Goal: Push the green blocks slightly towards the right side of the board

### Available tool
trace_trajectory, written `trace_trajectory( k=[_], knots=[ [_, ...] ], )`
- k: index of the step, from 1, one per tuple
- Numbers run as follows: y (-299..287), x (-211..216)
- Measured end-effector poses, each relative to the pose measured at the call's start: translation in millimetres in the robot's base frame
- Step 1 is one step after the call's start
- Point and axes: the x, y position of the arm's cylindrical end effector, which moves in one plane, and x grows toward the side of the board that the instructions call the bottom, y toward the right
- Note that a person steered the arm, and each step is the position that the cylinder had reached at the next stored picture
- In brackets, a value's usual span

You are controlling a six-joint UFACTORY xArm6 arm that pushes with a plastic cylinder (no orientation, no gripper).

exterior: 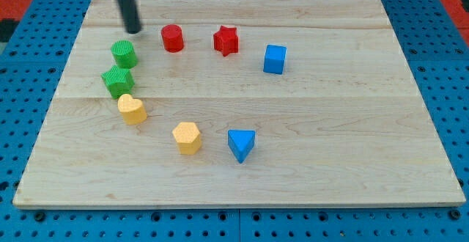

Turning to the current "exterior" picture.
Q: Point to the red star block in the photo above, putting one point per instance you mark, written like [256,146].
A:
[226,40]

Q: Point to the yellow hexagon block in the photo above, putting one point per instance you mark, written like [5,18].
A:
[188,138]

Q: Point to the light wooden board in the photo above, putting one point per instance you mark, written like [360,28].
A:
[344,126]

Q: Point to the red cylinder block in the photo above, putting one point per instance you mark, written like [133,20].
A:
[172,38]

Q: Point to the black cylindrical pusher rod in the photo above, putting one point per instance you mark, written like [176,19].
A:
[130,16]

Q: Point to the blue cube block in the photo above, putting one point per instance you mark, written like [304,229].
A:
[275,56]

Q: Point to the yellow heart block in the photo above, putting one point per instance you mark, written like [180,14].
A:
[131,109]

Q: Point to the green cylinder block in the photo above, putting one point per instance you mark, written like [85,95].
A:
[124,54]

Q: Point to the blue triangle block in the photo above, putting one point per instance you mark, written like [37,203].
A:
[241,142]

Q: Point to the green star block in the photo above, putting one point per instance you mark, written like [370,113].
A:
[118,81]

